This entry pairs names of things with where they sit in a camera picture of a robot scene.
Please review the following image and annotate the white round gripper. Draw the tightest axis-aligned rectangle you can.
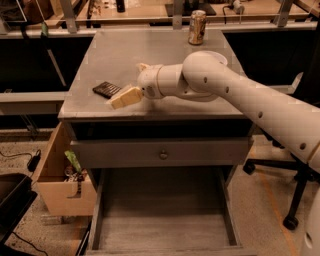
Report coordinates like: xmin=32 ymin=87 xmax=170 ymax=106
xmin=109 ymin=63 xmax=163 ymax=109

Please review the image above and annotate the dark chocolate rxbar wrapper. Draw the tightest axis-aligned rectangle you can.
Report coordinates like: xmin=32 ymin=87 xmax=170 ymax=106
xmin=93 ymin=82 xmax=121 ymax=99

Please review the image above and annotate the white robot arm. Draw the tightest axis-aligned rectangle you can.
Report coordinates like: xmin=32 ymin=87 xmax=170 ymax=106
xmin=110 ymin=51 xmax=320 ymax=172

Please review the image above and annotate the grey wooden drawer cabinet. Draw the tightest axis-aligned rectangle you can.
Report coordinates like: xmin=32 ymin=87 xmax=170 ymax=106
xmin=59 ymin=29 xmax=254 ymax=183

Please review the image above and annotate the round metal drawer knob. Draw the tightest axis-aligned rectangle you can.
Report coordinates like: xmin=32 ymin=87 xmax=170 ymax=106
xmin=159 ymin=150 xmax=168 ymax=160

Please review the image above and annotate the closed grey top drawer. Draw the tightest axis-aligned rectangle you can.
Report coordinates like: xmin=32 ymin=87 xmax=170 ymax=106
xmin=70 ymin=137 xmax=252 ymax=169

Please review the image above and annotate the open grey middle drawer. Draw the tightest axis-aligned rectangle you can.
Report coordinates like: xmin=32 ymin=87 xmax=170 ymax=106
xmin=86 ymin=167 xmax=257 ymax=256

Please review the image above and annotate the gold soda can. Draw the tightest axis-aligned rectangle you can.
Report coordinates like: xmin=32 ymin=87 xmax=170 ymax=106
xmin=188 ymin=10 xmax=206 ymax=45

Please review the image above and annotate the white ceramic bowl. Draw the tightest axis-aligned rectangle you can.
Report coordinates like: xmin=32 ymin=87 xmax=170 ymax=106
xmin=207 ymin=51 xmax=228 ymax=66

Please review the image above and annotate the green packet in box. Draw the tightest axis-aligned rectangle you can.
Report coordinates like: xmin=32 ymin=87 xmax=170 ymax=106
xmin=64 ymin=150 xmax=82 ymax=173

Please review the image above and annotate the black power adapter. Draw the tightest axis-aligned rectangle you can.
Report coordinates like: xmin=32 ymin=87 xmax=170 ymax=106
xmin=27 ymin=150 xmax=41 ymax=172

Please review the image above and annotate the light wooden open box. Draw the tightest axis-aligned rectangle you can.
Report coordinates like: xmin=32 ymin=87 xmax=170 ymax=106
xmin=35 ymin=123 xmax=97 ymax=216

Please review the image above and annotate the black bin at left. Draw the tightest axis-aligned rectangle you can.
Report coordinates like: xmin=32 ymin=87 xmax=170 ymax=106
xmin=0 ymin=173 xmax=37 ymax=245

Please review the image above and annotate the black wheeled chair base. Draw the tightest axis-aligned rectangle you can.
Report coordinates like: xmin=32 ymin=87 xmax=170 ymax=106
xmin=242 ymin=129 xmax=320 ymax=231

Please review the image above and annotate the grey metal rail frame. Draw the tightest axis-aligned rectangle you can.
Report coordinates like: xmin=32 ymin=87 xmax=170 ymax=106
xmin=0 ymin=92 xmax=68 ymax=115

